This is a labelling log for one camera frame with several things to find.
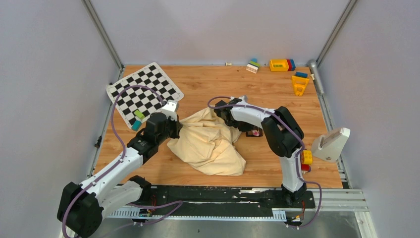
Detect cream yellow garment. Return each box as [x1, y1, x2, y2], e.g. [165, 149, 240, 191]
[167, 108, 246, 176]

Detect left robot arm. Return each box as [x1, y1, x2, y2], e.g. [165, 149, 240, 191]
[57, 112, 182, 238]

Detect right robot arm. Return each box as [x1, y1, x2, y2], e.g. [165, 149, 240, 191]
[212, 97, 307, 207]

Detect teal block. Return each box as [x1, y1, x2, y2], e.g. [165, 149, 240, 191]
[131, 120, 142, 131]

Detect lime green block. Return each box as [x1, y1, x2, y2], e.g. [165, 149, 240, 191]
[134, 110, 145, 120]

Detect black white chessboard mat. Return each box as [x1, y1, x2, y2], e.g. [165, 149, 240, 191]
[106, 62, 184, 129]

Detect white toy brick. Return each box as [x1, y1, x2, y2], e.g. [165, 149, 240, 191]
[246, 63, 259, 73]

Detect green blue brick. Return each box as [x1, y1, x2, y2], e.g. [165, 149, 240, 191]
[249, 58, 260, 68]

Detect yellow toy bin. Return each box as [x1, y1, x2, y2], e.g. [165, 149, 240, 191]
[269, 59, 290, 72]

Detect red blue brick stack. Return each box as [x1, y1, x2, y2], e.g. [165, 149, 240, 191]
[287, 59, 296, 71]

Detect blue toy brick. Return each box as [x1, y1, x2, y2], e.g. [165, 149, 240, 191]
[295, 71, 308, 78]

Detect colourful toy car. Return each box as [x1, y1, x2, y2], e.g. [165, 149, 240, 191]
[301, 149, 313, 173]

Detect grey metal cylinder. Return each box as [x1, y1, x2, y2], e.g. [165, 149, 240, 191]
[308, 59, 325, 95]

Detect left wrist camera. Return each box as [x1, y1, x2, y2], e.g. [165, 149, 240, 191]
[161, 100, 179, 121]

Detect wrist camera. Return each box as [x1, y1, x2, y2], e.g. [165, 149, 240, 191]
[229, 95, 248, 104]
[161, 100, 179, 121]

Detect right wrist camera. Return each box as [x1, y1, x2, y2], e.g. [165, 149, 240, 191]
[229, 95, 248, 104]

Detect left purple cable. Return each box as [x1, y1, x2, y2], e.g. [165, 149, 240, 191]
[61, 85, 184, 238]

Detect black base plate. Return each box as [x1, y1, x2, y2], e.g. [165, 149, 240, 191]
[134, 185, 315, 217]

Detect yellow toy frame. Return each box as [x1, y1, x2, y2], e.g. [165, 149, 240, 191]
[292, 76, 310, 96]

